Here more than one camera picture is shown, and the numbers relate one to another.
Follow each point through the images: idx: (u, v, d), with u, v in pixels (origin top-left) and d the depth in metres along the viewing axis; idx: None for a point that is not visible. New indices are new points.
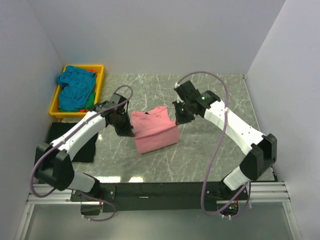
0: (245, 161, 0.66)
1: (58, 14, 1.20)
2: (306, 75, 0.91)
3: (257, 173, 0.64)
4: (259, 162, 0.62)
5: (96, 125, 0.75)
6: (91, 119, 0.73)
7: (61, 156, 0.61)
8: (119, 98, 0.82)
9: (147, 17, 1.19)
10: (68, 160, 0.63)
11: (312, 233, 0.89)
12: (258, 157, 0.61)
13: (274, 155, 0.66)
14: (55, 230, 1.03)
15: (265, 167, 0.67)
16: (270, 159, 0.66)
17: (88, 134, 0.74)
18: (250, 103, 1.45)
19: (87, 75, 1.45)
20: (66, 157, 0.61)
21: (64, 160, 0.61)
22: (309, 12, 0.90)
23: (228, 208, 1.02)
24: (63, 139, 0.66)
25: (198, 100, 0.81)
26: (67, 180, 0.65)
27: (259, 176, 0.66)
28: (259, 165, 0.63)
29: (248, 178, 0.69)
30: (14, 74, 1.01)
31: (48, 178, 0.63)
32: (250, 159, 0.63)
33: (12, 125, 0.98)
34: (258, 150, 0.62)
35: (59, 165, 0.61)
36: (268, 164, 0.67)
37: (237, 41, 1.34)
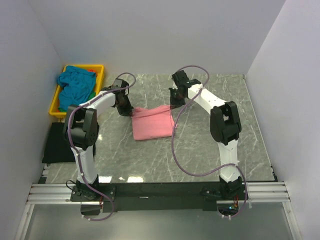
0: (211, 124, 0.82)
1: (58, 14, 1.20)
2: (307, 74, 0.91)
3: (219, 128, 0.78)
4: (219, 120, 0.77)
5: (109, 99, 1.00)
6: (106, 93, 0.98)
7: (89, 111, 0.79)
8: (121, 82, 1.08)
9: (147, 17, 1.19)
10: (95, 116, 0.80)
11: (312, 233, 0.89)
12: (217, 114, 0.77)
13: (237, 120, 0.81)
14: (55, 230, 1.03)
15: (232, 131, 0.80)
16: (235, 123, 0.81)
17: (103, 106, 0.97)
18: (250, 103, 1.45)
19: (87, 75, 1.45)
20: (94, 111, 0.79)
21: (93, 113, 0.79)
22: (310, 12, 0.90)
23: (228, 208, 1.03)
24: (89, 102, 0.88)
25: (185, 84, 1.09)
26: (92, 136, 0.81)
27: (223, 134, 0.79)
28: (219, 123, 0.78)
29: (216, 138, 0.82)
30: (14, 74, 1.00)
31: (79, 132, 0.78)
32: (212, 118, 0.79)
33: (11, 126, 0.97)
34: (217, 109, 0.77)
35: (89, 118, 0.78)
36: (235, 129, 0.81)
37: (237, 41, 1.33)
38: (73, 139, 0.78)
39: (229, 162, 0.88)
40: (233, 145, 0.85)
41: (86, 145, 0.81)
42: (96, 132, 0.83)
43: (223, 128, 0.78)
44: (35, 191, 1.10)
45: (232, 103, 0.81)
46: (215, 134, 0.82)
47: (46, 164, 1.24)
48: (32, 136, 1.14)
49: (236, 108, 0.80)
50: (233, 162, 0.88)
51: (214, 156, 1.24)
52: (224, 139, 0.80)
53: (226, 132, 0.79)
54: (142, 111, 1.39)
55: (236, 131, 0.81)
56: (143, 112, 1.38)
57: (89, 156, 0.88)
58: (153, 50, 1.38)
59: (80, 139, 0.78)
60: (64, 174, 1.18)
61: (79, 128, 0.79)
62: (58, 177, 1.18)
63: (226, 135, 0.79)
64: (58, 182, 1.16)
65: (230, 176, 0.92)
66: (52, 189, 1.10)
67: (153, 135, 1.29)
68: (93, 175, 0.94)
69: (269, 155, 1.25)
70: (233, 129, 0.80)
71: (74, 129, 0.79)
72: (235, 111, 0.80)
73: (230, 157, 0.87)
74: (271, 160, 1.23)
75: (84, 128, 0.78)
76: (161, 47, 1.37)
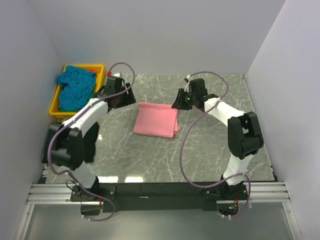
0: (229, 138, 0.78)
1: (58, 14, 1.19)
2: (307, 74, 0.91)
3: (237, 140, 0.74)
4: (237, 131, 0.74)
5: (100, 109, 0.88)
6: (96, 103, 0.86)
7: (73, 132, 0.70)
8: (114, 82, 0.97)
9: (147, 17, 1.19)
10: (80, 137, 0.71)
11: (312, 233, 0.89)
12: (234, 125, 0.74)
13: (258, 132, 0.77)
14: (55, 230, 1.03)
15: (253, 145, 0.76)
16: (256, 136, 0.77)
17: (94, 116, 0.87)
18: (250, 103, 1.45)
19: (87, 75, 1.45)
20: (78, 133, 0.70)
21: (77, 135, 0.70)
22: (309, 12, 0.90)
23: (228, 208, 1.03)
24: (74, 119, 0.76)
25: (201, 98, 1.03)
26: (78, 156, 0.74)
27: (241, 147, 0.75)
28: (238, 135, 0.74)
29: (234, 152, 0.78)
30: (14, 75, 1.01)
31: (62, 155, 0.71)
32: (231, 130, 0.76)
33: (11, 125, 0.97)
34: (235, 119, 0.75)
35: (72, 141, 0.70)
36: (255, 142, 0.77)
37: (237, 42, 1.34)
38: (57, 161, 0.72)
39: (237, 171, 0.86)
40: (248, 159, 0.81)
41: (73, 166, 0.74)
42: (82, 151, 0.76)
43: (243, 140, 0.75)
44: (36, 191, 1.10)
45: (253, 115, 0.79)
46: (233, 147, 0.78)
47: (46, 164, 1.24)
48: (32, 136, 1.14)
49: (257, 120, 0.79)
50: (241, 171, 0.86)
51: (213, 156, 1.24)
52: (242, 154, 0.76)
53: (246, 144, 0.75)
54: (149, 106, 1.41)
55: (257, 146, 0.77)
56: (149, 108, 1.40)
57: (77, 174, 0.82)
58: (153, 50, 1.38)
59: (63, 162, 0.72)
60: (64, 174, 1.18)
61: (63, 150, 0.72)
62: (58, 177, 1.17)
63: (245, 148, 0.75)
64: (58, 182, 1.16)
65: (233, 181, 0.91)
66: (52, 189, 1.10)
67: (153, 133, 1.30)
68: (90, 181, 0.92)
69: (269, 155, 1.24)
70: (253, 143, 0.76)
71: (57, 150, 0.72)
72: (256, 124, 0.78)
73: (240, 167, 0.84)
74: (271, 160, 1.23)
75: (68, 151, 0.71)
76: (161, 48, 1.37)
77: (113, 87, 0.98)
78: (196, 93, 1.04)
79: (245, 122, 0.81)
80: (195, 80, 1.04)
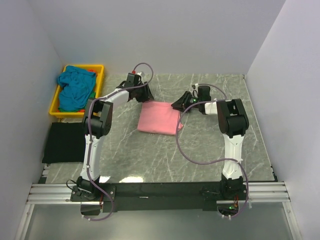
0: (219, 118, 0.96)
1: (58, 15, 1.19)
2: (307, 74, 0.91)
3: (224, 117, 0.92)
4: (224, 109, 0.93)
5: (124, 96, 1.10)
6: (121, 90, 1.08)
7: (107, 104, 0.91)
8: (133, 78, 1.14)
9: (147, 17, 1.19)
10: (111, 109, 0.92)
11: (312, 233, 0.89)
12: (221, 105, 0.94)
13: (242, 112, 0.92)
14: (55, 230, 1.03)
15: (239, 124, 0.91)
16: (241, 115, 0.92)
17: (118, 101, 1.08)
18: (250, 103, 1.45)
19: (87, 75, 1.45)
20: (110, 105, 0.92)
21: (110, 106, 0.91)
22: (309, 13, 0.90)
23: (228, 208, 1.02)
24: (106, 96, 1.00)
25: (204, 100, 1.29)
26: (108, 127, 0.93)
27: (228, 122, 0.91)
28: (225, 113, 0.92)
29: (223, 129, 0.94)
30: (14, 75, 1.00)
31: (97, 122, 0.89)
32: (219, 110, 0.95)
33: (11, 126, 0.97)
34: (222, 101, 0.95)
35: (107, 110, 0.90)
36: (241, 121, 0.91)
37: (237, 42, 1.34)
38: (91, 128, 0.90)
39: (232, 157, 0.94)
40: (238, 141, 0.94)
41: (101, 134, 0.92)
42: (110, 124, 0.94)
43: (229, 116, 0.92)
44: (36, 191, 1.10)
45: (237, 100, 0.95)
46: (222, 126, 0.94)
47: (46, 164, 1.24)
48: (32, 136, 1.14)
49: (241, 104, 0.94)
50: (236, 158, 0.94)
51: (214, 156, 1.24)
52: (229, 130, 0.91)
53: (232, 122, 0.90)
54: (151, 105, 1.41)
55: (243, 125, 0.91)
56: (152, 106, 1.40)
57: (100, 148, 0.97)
58: (153, 50, 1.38)
59: (96, 128, 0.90)
60: (64, 174, 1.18)
61: (97, 119, 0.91)
62: (58, 177, 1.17)
63: (231, 125, 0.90)
64: (58, 182, 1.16)
65: (231, 173, 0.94)
66: (52, 189, 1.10)
67: (156, 131, 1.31)
68: (96, 172, 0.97)
69: (269, 155, 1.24)
70: (240, 122, 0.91)
71: (92, 119, 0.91)
72: (241, 107, 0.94)
73: (234, 152, 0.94)
74: (271, 160, 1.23)
75: (101, 119, 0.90)
76: (161, 48, 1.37)
77: (132, 82, 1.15)
78: (201, 97, 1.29)
79: (232, 107, 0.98)
80: (203, 87, 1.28)
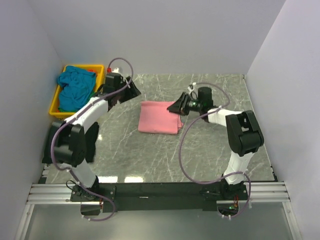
0: (229, 135, 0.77)
1: (58, 15, 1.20)
2: (306, 74, 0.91)
3: (236, 135, 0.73)
4: (235, 125, 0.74)
5: (101, 107, 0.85)
6: (97, 101, 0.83)
7: (75, 128, 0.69)
8: (112, 80, 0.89)
9: (146, 17, 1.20)
10: (82, 133, 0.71)
11: (312, 233, 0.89)
12: (231, 119, 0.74)
13: (256, 128, 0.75)
14: (55, 230, 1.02)
15: (252, 142, 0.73)
16: (255, 131, 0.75)
17: (94, 116, 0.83)
18: (250, 103, 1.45)
19: (87, 75, 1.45)
20: (80, 128, 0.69)
21: (79, 131, 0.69)
22: (309, 13, 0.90)
23: (228, 208, 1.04)
24: (75, 116, 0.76)
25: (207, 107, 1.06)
26: (79, 153, 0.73)
27: (240, 141, 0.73)
28: (236, 129, 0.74)
29: (233, 148, 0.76)
30: (14, 75, 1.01)
31: (65, 152, 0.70)
32: (228, 126, 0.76)
33: (11, 125, 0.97)
34: (232, 115, 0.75)
35: (75, 136, 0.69)
36: (255, 139, 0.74)
37: (237, 42, 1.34)
38: (59, 158, 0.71)
39: (237, 170, 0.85)
40: (248, 157, 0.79)
41: (74, 163, 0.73)
42: (83, 148, 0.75)
43: (241, 134, 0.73)
44: (36, 191, 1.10)
45: (250, 112, 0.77)
46: (233, 144, 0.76)
47: (46, 164, 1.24)
48: (32, 136, 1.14)
49: (254, 116, 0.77)
50: (241, 170, 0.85)
51: (213, 156, 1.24)
52: (241, 150, 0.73)
53: (245, 141, 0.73)
54: (150, 104, 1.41)
55: (257, 143, 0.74)
56: (151, 105, 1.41)
57: (81, 170, 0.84)
58: (153, 50, 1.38)
59: (66, 158, 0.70)
60: (64, 174, 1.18)
61: (66, 144, 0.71)
62: (58, 177, 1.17)
63: (244, 144, 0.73)
64: (58, 182, 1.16)
65: (233, 180, 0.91)
66: (52, 189, 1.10)
67: (157, 130, 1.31)
68: (90, 180, 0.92)
69: (269, 155, 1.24)
70: (253, 140, 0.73)
71: (59, 146, 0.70)
72: (254, 120, 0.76)
73: (240, 166, 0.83)
74: (271, 160, 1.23)
75: (70, 147, 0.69)
76: (161, 48, 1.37)
77: (112, 85, 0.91)
78: (203, 102, 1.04)
79: (243, 121, 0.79)
80: (204, 90, 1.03)
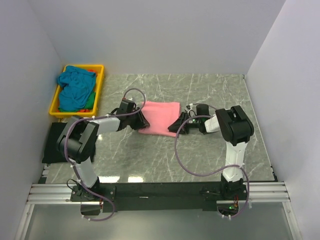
0: (220, 127, 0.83)
1: (58, 15, 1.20)
2: (306, 74, 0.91)
3: (225, 123, 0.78)
4: (223, 116, 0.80)
5: (114, 123, 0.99)
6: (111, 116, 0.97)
7: (92, 125, 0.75)
8: (127, 105, 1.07)
9: (146, 18, 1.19)
10: (96, 131, 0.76)
11: (312, 233, 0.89)
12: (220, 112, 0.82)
13: (244, 116, 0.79)
14: (55, 230, 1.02)
15: (243, 130, 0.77)
16: (243, 120, 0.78)
17: (104, 127, 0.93)
18: (250, 103, 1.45)
19: (87, 75, 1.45)
20: (96, 126, 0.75)
21: (95, 127, 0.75)
22: (309, 12, 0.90)
23: (228, 208, 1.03)
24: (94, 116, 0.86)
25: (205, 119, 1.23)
26: (87, 152, 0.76)
27: (230, 128, 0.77)
28: (225, 119, 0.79)
29: (226, 138, 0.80)
30: (14, 75, 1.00)
31: (76, 145, 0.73)
32: (219, 119, 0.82)
33: (11, 125, 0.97)
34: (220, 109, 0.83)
35: (90, 131, 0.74)
36: (245, 127, 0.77)
37: (237, 42, 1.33)
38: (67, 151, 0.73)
39: (234, 163, 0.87)
40: (241, 148, 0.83)
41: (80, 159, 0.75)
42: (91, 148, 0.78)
43: (231, 122, 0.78)
44: (36, 191, 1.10)
45: (237, 106, 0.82)
46: (225, 134, 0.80)
47: (46, 164, 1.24)
48: (32, 136, 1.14)
49: (241, 108, 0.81)
50: (238, 163, 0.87)
51: (213, 156, 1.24)
52: (233, 137, 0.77)
53: (235, 129, 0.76)
54: (151, 106, 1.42)
55: (247, 132, 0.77)
56: (152, 107, 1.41)
57: (85, 167, 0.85)
58: (153, 50, 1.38)
59: (75, 151, 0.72)
60: (64, 174, 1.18)
61: (75, 139, 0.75)
62: (58, 177, 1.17)
63: (235, 132, 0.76)
64: (58, 182, 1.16)
65: (231, 176, 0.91)
66: (52, 189, 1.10)
67: (158, 131, 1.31)
68: (91, 180, 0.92)
69: (269, 155, 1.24)
70: (244, 128, 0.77)
71: (70, 140, 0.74)
72: (242, 111, 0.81)
73: (236, 158, 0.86)
74: (271, 160, 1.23)
75: (81, 141, 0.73)
76: (161, 48, 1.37)
77: (125, 110, 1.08)
78: (201, 118, 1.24)
79: None
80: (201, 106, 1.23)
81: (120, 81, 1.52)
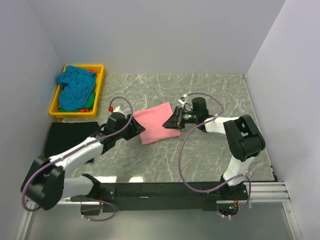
0: (228, 141, 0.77)
1: (58, 15, 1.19)
2: (306, 74, 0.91)
3: (236, 140, 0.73)
4: (234, 131, 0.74)
5: (94, 150, 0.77)
6: (91, 142, 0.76)
7: (56, 172, 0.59)
8: (115, 123, 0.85)
9: (146, 17, 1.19)
10: (62, 177, 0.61)
11: (312, 233, 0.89)
12: (230, 125, 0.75)
13: (255, 132, 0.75)
14: (55, 230, 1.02)
15: (254, 147, 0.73)
16: (255, 135, 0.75)
17: (82, 159, 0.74)
18: (250, 103, 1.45)
19: (87, 75, 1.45)
20: (61, 173, 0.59)
21: (59, 176, 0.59)
22: (309, 13, 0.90)
23: (228, 208, 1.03)
24: (61, 156, 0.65)
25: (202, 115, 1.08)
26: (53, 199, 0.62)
27: (242, 146, 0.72)
28: (236, 136, 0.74)
29: (235, 154, 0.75)
30: (14, 74, 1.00)
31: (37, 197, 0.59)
32: (227, 133, 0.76)
33: (11, 125, 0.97)
34: (230, 121, 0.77)
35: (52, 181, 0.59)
36: (256, 143, 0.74)
37: (237, 42, 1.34)
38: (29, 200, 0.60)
39: (238, 173, 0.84)
40: (248, 161, 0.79)
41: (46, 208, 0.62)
42: (59, 193, 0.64)
43: (242, 139, 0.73)
44: None
45: (247, 116, 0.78)
46: (234, 150, 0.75)
47: None
48: (32, 136, 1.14)
49: (252, 120, 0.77)
50: (242, 173, 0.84)
51: (214, 156, 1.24)
52: (244, 155, 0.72)
53: (247, 146, 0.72)
54: (145, 113, 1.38)
55: (258, 148, 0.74)
56: (146, 113, 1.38)
57: (71, 189, 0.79)
58: (153, 50, 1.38)
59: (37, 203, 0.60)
60: None
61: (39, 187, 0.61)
62: None
63: (247, 149, 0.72)
64: None
65: (233, 182, 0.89)
66: None
67: (161, 137, 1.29)
68: (86, 189, 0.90)
69: (269, 155, 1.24)
70: (255, 144, 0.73)
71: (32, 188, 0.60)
72: (252, 124, 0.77)
73: (241, 168, 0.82)
74: (271, 160, 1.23)
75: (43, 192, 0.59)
76: (161, 48, 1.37)
77: (113, 126, 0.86)
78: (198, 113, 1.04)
79: (241, 126, 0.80)
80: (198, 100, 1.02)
81: (120, 81, 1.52)
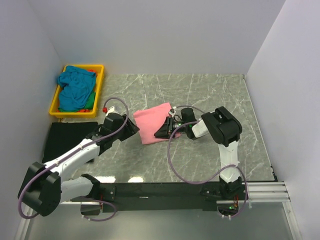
0: (210, 131, 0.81)
1: (57, 15, 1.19)
2: (307, 74, 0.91)
3: (214, 126, 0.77)
4: (210, 120, 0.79)
5: (91, 152, 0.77)
6: (86, 145, 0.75)
7: (51, 179, 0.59)
8: (111, 123, 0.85)
9: (146, 17, 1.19)
10: (59, 183, 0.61)
11: (312, 233, 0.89)
12: (206, 116, 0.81)
13: (230, 116, 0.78)
14: (54, 230, 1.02)
15: (232, 129, 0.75)
16: (230, 119, 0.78)
17: (79, 162, 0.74)
18: (250, 103, 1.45)
19: (87, 75, 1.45)
20: (55, 180, 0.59)
21: (54, 182, 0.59)
22: (309, 13, 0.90)
23: (228, 208, 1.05)
24: (56, 162, 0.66)
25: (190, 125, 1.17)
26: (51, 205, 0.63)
27: (220, 130, 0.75)
28: (212, 123, 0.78)
29: (218, 140, 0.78)
30: (14, 74, 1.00)
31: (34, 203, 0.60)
32: (207, 124, 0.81)
33: (11, 125, 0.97)
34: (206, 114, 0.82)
35: (46, 188, 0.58)
36: (234, 126, 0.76)
37: (237, 42, 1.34)
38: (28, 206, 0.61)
39: (229, 163, 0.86)
40: (233, 147, 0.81)
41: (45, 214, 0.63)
42: (57, 199, 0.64)
43: (218, 124, 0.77)
44: None
45: (221, 107, 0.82)
46: (216, 137, 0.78)
47: None
48: (32, 136, 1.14)
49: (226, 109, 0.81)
50: (233, 163, 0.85)
51: (214, 156, 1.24)
52: (225, 138, 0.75)
53: (224, 129, 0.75)
54: (145, 113, 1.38)
55: (236, 130, 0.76)
56: (146, 114, 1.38)
57: (70, 192, 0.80)
58: (153, 50, 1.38)
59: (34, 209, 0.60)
60: None
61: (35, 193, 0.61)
62: None
63: (225, 132, 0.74)
64: None
65: (229, 177, 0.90)
66: None
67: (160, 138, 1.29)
68: (85, 191, 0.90)
69: (269, 155, 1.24)
70: (232, 127, 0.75)
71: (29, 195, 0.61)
72: (227, 111, 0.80)
73: (230, 157, 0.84)
74: (271, 160, 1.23)
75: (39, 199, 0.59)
76: (161, 48, 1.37)
77: (109, 126, 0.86)
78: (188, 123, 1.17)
79: None
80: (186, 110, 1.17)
81: (120, 81, 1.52)
